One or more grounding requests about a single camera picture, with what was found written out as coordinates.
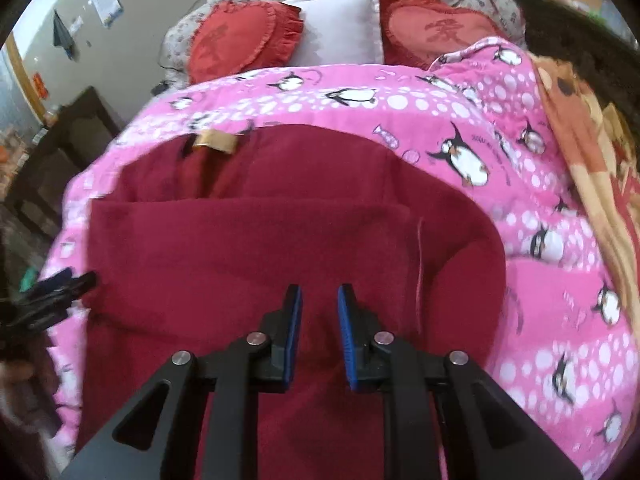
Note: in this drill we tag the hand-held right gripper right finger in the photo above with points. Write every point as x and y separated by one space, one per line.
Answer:
346 335

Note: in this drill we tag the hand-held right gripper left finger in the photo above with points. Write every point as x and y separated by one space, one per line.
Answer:
294 330

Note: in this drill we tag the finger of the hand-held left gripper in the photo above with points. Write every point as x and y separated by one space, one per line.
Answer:
75 284

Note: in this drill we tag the dark red knit garment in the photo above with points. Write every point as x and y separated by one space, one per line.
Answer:
280 220

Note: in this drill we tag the dark wooden cabinet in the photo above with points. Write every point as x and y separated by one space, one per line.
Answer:
65 150

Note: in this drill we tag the pink penguin print blanket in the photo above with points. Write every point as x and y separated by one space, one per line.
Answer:
550 285

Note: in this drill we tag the red heart-shaped pillow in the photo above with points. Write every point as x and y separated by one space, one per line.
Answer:
430 30
235 40

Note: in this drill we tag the orange cartoon print blanket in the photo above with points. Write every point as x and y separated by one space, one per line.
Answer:
595 175

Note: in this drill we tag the white pillow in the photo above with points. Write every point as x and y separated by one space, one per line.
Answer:
340 30

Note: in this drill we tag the dark carved wooden furniture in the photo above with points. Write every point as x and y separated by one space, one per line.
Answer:
565 25

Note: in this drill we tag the dark cloth on wall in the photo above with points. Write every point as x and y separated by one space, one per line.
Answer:
64 35

